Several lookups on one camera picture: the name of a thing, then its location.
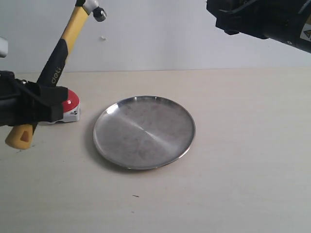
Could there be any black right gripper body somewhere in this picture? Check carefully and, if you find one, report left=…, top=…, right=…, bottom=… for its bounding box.
left=207, top=0, right=311, bottom=52

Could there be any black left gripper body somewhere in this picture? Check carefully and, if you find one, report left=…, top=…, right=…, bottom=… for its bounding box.
left=0, top=70, right=32, bottom=126

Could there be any yellow black claw hammer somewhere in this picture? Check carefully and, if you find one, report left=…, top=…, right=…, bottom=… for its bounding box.
left=5, top=0, right=106, bottom=150

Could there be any red dome push button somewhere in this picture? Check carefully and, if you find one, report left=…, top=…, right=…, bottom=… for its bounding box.
left=39, top=89, right=80, bottom=125

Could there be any round steel plate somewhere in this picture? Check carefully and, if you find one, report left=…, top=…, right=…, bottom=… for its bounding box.
left=93, top=96, right=196, bottom=170

